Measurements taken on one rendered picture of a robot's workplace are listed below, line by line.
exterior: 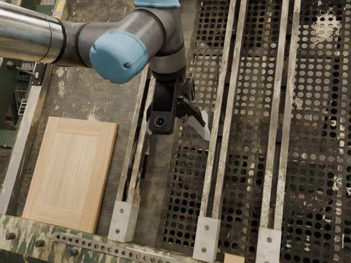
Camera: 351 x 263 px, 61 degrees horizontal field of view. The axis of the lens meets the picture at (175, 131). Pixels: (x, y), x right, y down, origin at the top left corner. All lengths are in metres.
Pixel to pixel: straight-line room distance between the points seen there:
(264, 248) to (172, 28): 0.66
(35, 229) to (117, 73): 0.88
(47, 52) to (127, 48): 0.13
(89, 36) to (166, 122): 0.21
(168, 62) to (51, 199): 0.83
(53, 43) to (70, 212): 0.79
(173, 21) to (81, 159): 0.79
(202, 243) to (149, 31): 0.67
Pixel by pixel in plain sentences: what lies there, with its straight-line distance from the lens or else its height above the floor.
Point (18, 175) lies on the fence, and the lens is 1.34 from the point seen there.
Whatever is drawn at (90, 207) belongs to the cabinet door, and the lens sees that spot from 1.15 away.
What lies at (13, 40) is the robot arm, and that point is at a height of 1.55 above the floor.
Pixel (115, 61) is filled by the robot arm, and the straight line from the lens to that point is 0.44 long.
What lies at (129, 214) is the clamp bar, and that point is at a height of 1.00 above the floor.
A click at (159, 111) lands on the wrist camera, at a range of 0.59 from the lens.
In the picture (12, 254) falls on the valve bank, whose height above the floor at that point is 0.80.
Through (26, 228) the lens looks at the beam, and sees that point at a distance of 1.27.
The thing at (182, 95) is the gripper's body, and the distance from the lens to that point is 0.63.
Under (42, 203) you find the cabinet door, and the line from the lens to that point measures 1.27.
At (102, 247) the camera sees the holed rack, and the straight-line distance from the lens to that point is 1.09.
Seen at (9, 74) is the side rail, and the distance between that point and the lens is 1.60.
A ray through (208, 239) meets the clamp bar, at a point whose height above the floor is 0.98.
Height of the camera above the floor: 1.57
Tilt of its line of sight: 19 degrees down
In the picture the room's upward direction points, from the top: straight up
